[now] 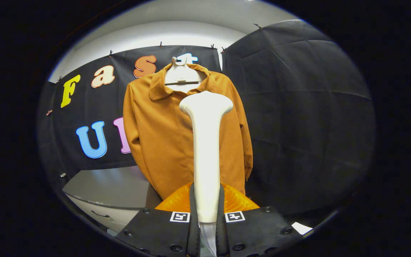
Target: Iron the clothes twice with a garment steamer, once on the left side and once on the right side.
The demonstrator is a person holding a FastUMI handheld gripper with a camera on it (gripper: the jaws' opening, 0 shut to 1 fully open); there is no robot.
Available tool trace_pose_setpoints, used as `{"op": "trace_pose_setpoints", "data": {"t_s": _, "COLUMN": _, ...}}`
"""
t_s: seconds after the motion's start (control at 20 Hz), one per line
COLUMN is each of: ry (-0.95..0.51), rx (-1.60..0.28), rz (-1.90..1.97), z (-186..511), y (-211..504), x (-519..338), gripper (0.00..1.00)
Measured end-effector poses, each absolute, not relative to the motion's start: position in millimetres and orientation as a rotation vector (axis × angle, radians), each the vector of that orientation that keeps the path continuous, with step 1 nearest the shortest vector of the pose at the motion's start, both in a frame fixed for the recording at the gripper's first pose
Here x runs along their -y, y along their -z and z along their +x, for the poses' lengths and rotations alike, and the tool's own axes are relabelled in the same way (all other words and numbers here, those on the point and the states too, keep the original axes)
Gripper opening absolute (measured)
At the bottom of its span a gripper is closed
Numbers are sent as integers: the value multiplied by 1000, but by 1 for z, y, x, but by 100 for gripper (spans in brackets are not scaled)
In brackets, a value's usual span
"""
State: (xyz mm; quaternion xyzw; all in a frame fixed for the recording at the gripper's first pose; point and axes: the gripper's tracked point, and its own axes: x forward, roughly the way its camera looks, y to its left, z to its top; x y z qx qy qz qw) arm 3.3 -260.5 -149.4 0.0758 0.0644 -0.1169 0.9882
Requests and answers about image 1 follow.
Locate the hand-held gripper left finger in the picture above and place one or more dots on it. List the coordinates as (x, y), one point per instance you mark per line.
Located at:
(193, 232)

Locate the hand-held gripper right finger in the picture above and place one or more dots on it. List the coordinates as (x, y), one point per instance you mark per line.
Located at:
(221, 232)

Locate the white garment steamer head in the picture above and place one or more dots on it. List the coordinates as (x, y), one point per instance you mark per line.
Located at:
(206, 150)

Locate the orange button shirt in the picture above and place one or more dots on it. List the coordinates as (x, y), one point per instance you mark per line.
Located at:
(162, 135)

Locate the white garment hanger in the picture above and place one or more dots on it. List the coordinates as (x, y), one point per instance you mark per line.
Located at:
(182, 75)

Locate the grey cabinet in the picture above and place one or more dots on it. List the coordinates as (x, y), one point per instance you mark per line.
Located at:
(112, 185)

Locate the plain black backdrop cloth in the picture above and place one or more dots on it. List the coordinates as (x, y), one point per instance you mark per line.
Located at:
(298, 117)
(48, 142)

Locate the row of black clips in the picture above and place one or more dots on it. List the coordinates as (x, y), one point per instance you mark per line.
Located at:
(161, 45)

